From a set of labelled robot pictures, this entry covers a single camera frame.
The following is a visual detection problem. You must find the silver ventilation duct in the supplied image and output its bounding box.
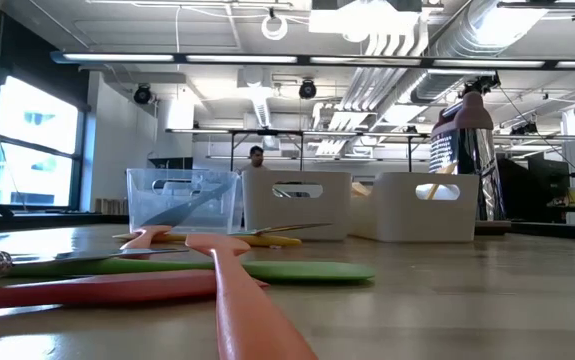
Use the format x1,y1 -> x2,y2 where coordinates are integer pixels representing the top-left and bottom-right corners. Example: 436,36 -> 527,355
409,0 -> 553,105

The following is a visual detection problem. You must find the white plastic bin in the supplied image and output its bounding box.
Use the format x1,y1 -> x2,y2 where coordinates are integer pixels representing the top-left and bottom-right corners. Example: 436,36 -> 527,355
241,170 -> 353,242
350,172 -> 481,244

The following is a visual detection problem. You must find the green silicone spatula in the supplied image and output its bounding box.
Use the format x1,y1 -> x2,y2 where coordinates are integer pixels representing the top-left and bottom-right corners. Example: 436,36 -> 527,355
6,258 -> 377,284

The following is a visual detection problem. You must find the person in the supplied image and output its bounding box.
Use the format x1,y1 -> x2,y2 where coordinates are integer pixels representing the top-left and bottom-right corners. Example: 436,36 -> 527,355
239,145 -> 268,174

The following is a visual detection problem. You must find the blue silicone spoon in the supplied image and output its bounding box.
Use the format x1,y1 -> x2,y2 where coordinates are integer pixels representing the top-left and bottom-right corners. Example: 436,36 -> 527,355
139,183 -> 232,229

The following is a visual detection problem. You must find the white cable coil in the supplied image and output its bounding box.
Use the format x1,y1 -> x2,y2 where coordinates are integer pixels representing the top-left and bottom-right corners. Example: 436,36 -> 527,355
260,13 -> 289,42

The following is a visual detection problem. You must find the black ceiling spotlight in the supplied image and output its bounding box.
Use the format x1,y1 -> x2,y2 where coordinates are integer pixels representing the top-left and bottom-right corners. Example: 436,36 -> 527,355
298,78 -> 318,100
133,83 -> 153,105

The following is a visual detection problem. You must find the black monitor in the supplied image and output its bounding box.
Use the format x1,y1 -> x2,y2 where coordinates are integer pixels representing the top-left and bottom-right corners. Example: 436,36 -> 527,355
496,158 -> 572,223

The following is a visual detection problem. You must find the orange silicone spatula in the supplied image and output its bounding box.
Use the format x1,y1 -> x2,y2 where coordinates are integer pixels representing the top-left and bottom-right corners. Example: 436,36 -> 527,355
119,224 -> 174,261

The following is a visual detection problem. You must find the salmon silicone utensil handle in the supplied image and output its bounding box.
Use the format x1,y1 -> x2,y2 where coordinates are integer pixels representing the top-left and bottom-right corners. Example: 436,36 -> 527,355
185,233 -> 319,360

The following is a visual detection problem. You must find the red silicone spatula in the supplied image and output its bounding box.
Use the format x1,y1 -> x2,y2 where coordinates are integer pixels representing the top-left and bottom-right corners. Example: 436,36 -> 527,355
0,269 -> 270,312

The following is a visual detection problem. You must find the metal grater pink handle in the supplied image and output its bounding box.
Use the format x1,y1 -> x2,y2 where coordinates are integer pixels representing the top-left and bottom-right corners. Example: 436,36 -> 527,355
429,90 -> 507,224

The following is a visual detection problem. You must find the clear plastic bin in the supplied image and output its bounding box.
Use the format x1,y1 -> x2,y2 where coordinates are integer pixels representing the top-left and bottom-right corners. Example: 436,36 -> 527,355
126,168 -> 244,235

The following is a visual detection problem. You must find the LED light bar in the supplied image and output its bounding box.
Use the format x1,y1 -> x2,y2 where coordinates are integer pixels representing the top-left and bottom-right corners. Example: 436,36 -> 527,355
51,51 -> 575,71

